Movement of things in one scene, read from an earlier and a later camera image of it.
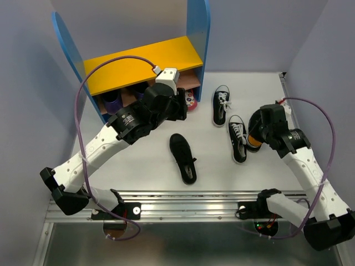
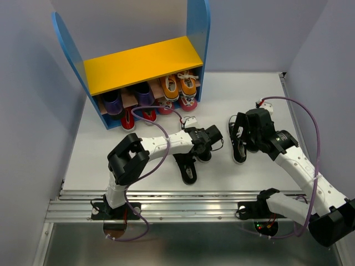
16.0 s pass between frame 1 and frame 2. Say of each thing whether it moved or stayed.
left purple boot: stayed
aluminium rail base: stayed
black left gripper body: moved
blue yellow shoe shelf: stayed
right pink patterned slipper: stayed
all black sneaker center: stayed
